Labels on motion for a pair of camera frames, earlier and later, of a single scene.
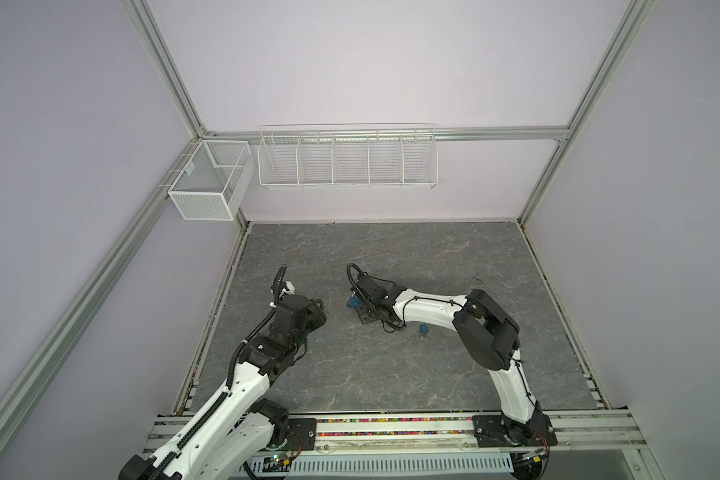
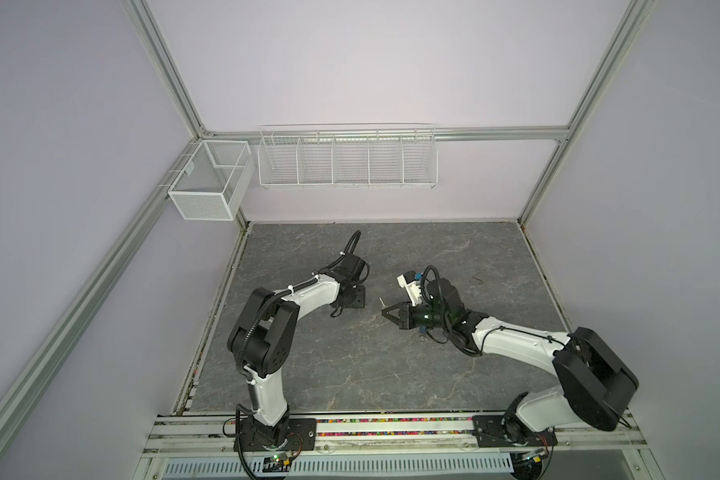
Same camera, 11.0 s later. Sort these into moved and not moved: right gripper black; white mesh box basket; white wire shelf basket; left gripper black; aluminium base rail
Moved: left gripper black; right gripper black
Not moved: aluminium base rail; white mesh box basket; white wire shelf basket
